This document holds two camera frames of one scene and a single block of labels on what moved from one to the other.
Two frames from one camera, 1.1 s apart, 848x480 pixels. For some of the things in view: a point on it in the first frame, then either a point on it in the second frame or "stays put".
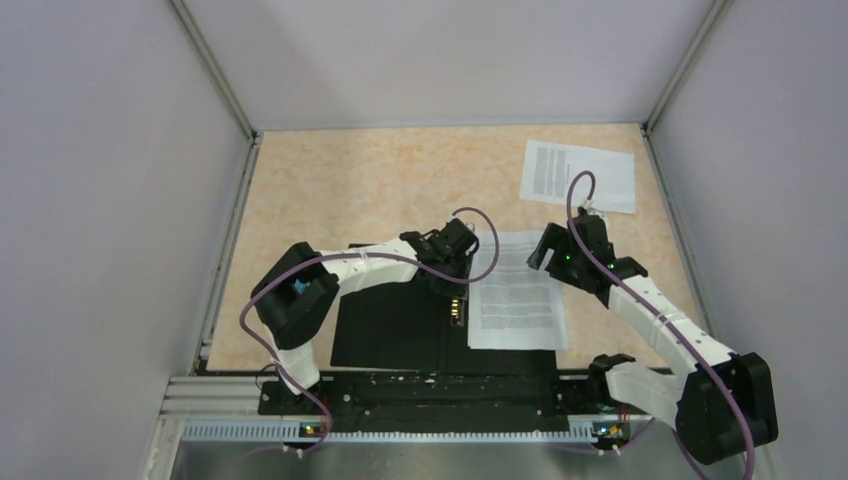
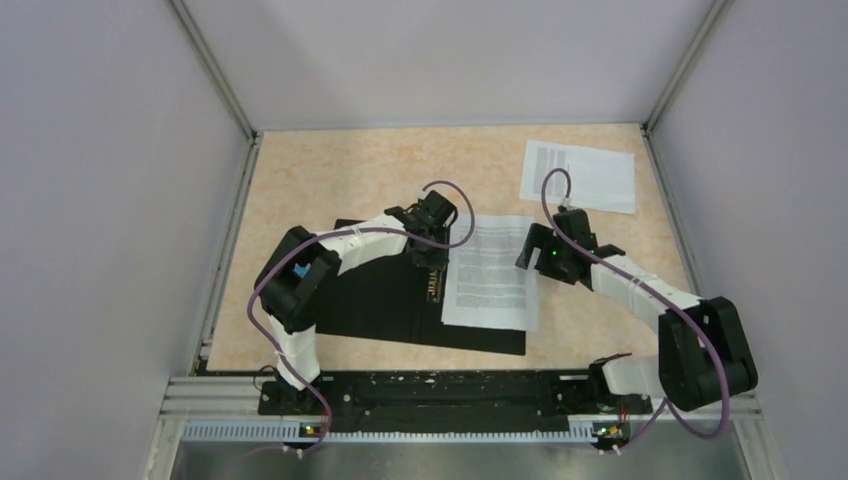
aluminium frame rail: x=230 y=410 stays put
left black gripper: x=448 y=289 to x=436 y=261
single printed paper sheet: x=549 y=168 stays put
